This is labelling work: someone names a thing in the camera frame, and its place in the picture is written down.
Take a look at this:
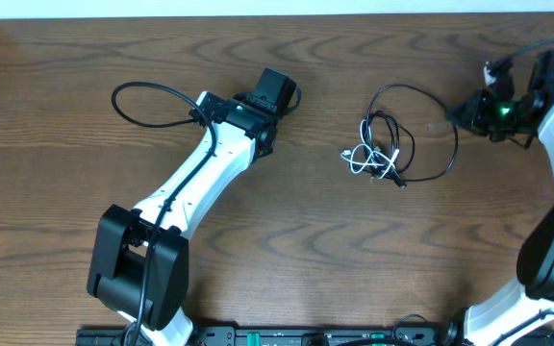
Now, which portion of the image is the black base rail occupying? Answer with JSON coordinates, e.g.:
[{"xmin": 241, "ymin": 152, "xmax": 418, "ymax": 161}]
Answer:
[{"xmin": 74, "ymin": 325, "xmax": 554, "ymax": 346}]

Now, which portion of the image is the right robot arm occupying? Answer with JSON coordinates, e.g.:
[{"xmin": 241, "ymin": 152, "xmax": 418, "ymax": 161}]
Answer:
[{"xmin": 442, "ymin": 49, "xmax": 554, "ymax": 345}]

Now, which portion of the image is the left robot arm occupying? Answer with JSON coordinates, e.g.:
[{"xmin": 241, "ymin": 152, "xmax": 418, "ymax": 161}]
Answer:
[{"xmin": 87, "ymin": 68, "xmax": 302, "ymax": 345}]

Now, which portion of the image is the white USB cable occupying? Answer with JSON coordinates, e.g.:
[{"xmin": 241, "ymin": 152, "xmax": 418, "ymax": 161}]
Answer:
[{"xmin": 340, "ymin": 118, "xmax": 401, "ymax": 180}]

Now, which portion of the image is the black USB cable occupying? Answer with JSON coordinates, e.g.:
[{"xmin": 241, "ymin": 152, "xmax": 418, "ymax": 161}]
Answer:
[{"xmin": 362, "ymin": 84, "xmax": 460, "ymax": 189}]

